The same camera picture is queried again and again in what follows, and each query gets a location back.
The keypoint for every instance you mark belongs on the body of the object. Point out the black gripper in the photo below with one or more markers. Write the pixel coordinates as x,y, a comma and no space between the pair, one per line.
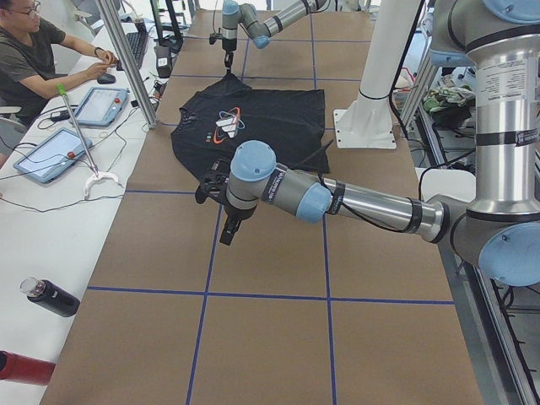
236,211
229,45

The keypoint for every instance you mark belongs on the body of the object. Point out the black printed t-shirt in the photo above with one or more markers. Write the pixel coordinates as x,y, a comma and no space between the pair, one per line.
217,120

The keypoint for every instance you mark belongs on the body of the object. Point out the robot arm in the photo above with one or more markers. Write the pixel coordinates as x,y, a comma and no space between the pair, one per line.
498,231
235,16

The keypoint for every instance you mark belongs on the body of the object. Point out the black box with label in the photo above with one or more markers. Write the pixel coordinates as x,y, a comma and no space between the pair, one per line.
163,61

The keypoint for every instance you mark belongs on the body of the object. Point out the black keyboard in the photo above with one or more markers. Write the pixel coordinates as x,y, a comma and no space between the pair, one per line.
138,45

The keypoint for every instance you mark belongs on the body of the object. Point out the black computer mouse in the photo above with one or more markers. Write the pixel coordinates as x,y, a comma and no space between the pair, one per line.
106,78

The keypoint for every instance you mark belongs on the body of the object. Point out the blue teach pendant far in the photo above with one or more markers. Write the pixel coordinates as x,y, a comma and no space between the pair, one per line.
100,106

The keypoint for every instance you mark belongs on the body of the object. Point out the blue teach pendant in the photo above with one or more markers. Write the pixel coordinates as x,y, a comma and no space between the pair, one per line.
50,158
100,106

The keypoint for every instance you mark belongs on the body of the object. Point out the metal rod green tip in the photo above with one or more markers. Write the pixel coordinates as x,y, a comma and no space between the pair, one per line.
63,93

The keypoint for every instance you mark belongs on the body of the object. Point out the blue teach pendant near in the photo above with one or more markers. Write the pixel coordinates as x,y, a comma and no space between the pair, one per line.
50,158

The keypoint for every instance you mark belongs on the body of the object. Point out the seated person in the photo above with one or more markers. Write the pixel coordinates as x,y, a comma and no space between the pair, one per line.
28,75

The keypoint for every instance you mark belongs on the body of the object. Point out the black water bottle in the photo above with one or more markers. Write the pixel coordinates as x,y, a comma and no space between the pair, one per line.
49,296

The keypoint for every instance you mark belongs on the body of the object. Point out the red bottle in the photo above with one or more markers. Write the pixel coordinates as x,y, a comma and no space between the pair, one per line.
26,370

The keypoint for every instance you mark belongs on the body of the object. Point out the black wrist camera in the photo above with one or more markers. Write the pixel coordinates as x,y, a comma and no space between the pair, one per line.
213,184

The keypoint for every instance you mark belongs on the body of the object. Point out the aluminium frame post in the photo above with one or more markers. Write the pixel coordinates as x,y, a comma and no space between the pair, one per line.
118,38

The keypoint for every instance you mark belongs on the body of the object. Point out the white curved bracket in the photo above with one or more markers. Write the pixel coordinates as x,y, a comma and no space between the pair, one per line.
98,178

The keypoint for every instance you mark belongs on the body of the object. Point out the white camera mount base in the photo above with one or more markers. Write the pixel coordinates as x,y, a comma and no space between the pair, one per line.
367,123

